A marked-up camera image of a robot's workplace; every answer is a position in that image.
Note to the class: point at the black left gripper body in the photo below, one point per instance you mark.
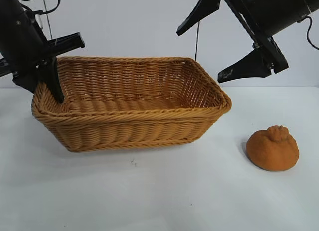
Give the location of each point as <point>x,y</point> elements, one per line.
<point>22,41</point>

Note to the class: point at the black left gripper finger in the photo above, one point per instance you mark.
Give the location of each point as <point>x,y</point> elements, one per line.
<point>53,78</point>
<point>26,80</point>

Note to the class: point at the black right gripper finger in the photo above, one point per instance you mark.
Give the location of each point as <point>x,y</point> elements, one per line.
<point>249,66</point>
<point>199,12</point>

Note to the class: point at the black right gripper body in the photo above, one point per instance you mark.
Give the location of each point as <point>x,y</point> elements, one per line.
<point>274,12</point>

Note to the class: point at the bumpy orange fruit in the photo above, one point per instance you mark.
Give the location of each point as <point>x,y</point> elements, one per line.
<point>271,151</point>

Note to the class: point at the woven wicker rectangular basket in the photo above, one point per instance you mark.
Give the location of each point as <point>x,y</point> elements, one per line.
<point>139,126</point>

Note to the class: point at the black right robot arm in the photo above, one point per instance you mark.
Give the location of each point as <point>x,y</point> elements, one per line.
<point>313,1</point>

